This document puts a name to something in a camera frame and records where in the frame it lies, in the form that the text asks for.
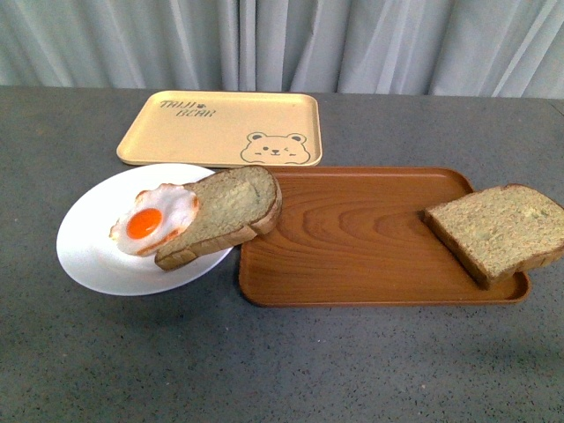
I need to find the white round plate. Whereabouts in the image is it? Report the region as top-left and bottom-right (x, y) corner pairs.
(56, 163), (230, 296)

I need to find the bread slice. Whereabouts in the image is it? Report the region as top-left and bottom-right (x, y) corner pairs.
(423, 184), (563, 289)
(154, 165), (283, 271)

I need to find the brown wooden tray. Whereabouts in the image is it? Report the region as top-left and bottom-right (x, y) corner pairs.
(239, 167), (531, 307)

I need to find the fried egg toy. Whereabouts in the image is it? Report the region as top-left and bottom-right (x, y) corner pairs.
(109, 183), (200, 256)

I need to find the yellow bear tray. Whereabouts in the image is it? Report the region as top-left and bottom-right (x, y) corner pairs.
(116, 91), (323, 167)

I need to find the grey curtain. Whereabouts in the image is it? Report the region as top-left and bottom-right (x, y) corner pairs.
(1, 1), (563, 99)

